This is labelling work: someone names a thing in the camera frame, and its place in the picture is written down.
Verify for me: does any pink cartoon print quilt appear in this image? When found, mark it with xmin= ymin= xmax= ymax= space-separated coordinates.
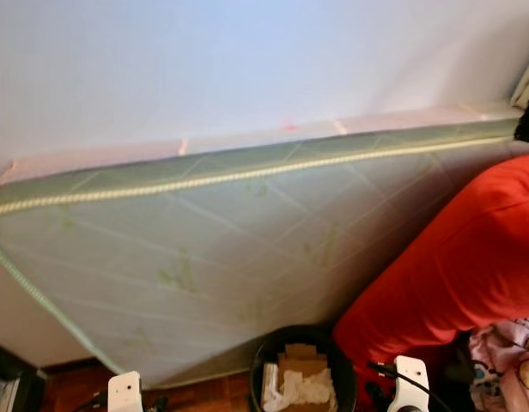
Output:
xmin=466 ymin=316 xmax=529 ymax=412

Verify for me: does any white crumpled paper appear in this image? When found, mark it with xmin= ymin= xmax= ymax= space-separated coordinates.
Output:
xmin=263 ymin=365 xmax=336 ymax=409

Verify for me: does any brown cardboard piece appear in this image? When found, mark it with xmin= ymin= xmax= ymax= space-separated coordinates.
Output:
xmin=277 ymin=343 xmax=331 ymax=412

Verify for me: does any black round waste bin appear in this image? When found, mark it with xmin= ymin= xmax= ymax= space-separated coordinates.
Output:
xmin=249 ymin=324 xmax=358 ymax=412

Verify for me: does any black box-shaped object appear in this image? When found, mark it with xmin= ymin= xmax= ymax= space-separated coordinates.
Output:
xmin=0 ymin=339 xmax=46 ymax=412

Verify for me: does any pale green quilted mattress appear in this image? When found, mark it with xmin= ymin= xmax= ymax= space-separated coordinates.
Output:
xmin=0 ymin=118 xmax=527 ymax=387

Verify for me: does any red fabric cushion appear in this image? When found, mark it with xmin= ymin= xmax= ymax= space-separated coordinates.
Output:
xmin=333 ymin=153 xmax=529 ymax=370

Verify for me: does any pale pink flat board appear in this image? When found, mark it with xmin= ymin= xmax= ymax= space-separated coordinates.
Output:
xmin=0 ymin=103 xmax=523 ymax=194

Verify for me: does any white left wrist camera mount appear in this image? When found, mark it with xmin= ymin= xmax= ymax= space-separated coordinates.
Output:
xmin=108 ymin=371 xmax=143 ymax=412

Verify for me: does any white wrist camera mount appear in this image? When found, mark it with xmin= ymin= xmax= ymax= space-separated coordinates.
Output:
xmin=389 ymin=356 xmax=430 ymax=412
xmin=108 ymin=371 xmax=143 ymax=412

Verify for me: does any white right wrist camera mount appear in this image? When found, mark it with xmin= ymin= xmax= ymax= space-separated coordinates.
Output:
xmin=389 ymin=356 xmax=430 ymax=412

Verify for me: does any white frame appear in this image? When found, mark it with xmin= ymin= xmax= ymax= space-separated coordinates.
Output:
xmin=509 ymin=51 xmax=529 ymax=108

